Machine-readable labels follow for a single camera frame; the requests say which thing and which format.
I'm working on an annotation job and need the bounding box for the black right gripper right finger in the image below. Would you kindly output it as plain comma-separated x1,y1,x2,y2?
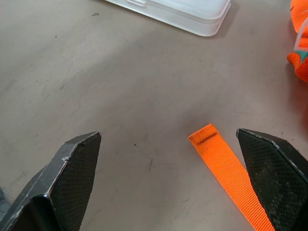
236,128,308,231

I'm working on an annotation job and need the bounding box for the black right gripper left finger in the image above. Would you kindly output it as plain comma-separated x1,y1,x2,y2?
0,131,102,231

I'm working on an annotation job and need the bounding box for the white plastic container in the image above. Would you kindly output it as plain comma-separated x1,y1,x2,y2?
103,0,232,37

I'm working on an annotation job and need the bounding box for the orange webbing strap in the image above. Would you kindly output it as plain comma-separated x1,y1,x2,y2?
188,123,275,231

